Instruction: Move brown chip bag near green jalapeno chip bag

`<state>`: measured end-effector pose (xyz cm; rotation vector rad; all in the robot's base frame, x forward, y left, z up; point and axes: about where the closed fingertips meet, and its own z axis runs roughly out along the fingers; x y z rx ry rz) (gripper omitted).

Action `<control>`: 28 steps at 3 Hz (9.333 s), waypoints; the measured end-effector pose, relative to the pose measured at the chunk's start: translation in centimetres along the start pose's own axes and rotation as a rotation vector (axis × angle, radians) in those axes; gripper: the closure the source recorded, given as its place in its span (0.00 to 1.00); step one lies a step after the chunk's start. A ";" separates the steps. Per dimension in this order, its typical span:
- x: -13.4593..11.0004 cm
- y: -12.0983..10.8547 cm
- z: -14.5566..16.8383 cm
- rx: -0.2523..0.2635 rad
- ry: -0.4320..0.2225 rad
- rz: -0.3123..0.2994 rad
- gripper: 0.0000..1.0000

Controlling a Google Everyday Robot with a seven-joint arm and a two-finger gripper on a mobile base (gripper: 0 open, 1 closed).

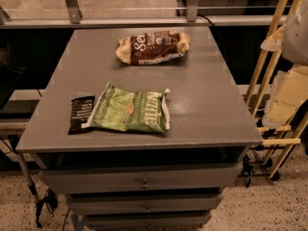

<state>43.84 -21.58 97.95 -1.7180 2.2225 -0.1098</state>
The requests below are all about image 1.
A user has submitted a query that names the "black cable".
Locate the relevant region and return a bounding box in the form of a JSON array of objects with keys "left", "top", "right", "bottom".
[{"left": 196, "top": 13, "right": 225, "bottom": 55}]

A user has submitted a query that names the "bottom grey drawer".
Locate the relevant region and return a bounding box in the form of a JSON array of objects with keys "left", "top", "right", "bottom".
[{"left": 84, "top": 213, "right": 211, "bottom": 230}]

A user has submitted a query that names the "grey drawer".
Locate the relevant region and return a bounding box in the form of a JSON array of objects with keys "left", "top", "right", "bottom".
[
  {"left": 84, "top": 213, "right": 211, "bottom": 230},
  {"left": 67, "top": 193, "right": 222, "bottom": 216},
  {"left": 38, "top": 163, "right": 242, "bottom": 194}
]

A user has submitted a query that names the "white tripod leg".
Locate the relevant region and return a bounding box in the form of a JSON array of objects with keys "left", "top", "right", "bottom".
[{"left": 16, "top": 154, "right": 44, "bottom": 228}]

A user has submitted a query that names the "grey metal rail frame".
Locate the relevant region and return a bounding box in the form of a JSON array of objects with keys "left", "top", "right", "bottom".
[{"left": 0, "top": 0, "right": 277, "bottom": 29}]

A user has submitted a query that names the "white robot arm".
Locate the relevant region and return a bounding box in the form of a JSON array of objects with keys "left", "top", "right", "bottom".
[{"left": 261, "top": 0, "right": 308, "bottom": 129}]

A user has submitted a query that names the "top grey drawer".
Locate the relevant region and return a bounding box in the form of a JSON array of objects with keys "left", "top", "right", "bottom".
[{"left": 38, "top": 163, "right": 242, "bottom": 194}]

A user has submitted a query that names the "small black snack packet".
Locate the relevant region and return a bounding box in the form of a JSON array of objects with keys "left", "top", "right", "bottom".
[{"left": 68, "top": 95, "right": 95, "bottom": 135}]

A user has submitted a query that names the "brown chip bag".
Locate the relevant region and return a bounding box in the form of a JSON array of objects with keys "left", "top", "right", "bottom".
[{"left": 115, "top": 31, "right": 191, "bottom": 65}]

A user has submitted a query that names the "middle grey drawer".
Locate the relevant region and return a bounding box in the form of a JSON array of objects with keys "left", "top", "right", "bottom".
[{"left": 67, "top": 193, "right": 222, "bottom": 216}]

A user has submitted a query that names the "grey drawer cabinet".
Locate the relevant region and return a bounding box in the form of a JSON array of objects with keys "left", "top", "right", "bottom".
[{"left": 17, "top": 28, "right": 261, "bottom": 231}]

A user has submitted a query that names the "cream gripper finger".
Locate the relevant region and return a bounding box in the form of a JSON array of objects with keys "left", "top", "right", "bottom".
[{"left": 261, "top": 24, "right": 286, "bottom": 52}]

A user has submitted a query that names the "yellow wooden rack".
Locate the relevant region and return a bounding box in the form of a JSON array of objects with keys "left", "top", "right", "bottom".
[{"left": 244, "top": 0, "right": 308, "bottom": 181}]

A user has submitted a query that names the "green jalapeno chip bag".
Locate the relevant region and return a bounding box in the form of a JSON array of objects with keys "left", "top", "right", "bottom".
[{"left": 87, "top": 83, "right": 170, "bottom": 133}]

